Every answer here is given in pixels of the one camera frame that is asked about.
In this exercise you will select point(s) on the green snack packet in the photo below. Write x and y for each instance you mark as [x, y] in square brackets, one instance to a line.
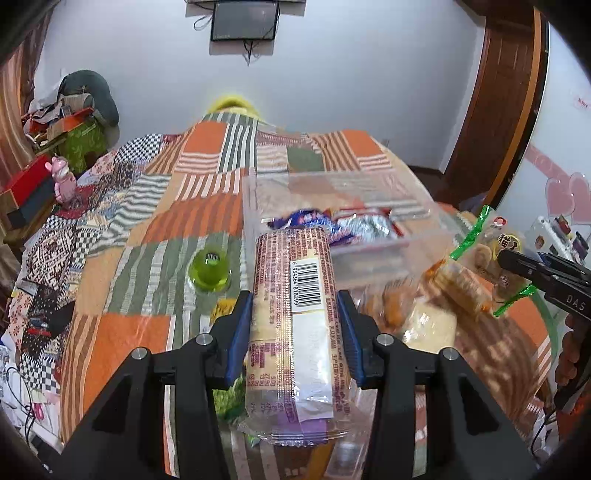
[231, 399]

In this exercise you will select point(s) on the person's right hand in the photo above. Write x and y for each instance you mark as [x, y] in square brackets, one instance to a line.
[572, 360]

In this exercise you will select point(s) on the pink toy figure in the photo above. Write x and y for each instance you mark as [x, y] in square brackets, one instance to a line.
[63, 181]

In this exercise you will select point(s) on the blue purple snack packet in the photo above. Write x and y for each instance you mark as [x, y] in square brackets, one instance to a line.
[304, 224]

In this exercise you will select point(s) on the wall-mounted black screen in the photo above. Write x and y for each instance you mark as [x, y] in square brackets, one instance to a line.
[245, 21]

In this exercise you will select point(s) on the clear packet of small snacks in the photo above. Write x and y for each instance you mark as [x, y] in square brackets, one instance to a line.
[556, 233]

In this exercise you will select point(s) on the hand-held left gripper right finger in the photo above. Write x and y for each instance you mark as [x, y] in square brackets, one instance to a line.
[350, 341]

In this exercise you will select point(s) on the green patterned box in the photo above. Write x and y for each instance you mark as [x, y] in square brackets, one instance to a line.
[83, 144]

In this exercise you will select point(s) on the yellow pillow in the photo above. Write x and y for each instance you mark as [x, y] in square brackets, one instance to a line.
[232, 104]

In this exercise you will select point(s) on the green-edged clear cookie packet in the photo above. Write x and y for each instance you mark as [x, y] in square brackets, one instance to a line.
[496, 261]

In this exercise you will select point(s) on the pale bread packet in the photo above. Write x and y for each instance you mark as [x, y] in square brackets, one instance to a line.
[429, 325]

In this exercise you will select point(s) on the pink heart wall sticker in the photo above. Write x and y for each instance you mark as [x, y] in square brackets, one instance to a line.
[570, 196]

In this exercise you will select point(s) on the striped curtain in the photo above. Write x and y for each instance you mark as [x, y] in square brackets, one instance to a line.
[18, 97]

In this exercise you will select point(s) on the yellow snack packet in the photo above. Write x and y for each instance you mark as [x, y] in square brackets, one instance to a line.
[222, 308]

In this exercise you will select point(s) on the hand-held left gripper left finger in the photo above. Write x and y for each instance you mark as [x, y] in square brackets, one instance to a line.
[241, 337]

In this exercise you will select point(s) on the long biscuit roll packet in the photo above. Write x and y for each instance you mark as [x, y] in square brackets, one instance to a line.
[291, 323]

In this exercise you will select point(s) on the green jelly cup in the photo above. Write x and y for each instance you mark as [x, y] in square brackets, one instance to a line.
[211, 271]

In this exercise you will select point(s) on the small orange snack packet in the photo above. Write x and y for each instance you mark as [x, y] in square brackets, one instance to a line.
[391, 302]

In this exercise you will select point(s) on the red white snack packet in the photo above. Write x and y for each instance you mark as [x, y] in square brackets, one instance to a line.
[364, 213]

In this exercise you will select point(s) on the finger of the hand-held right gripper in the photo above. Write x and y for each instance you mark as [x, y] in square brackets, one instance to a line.
[563, 264]
[521, 266]

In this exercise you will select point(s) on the clear bags of pastries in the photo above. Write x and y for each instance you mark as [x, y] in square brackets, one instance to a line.
[459, 284]

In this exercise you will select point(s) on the wooden door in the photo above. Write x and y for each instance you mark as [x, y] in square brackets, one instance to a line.
[501, 97]

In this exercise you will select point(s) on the clear plastic storage box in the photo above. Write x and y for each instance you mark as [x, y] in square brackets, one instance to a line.
[332, 230]

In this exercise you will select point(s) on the red box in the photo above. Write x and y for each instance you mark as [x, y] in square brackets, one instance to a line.
[28, 181]

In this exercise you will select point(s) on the silver foil snack packet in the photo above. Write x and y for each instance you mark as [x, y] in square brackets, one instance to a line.
[364, 226]

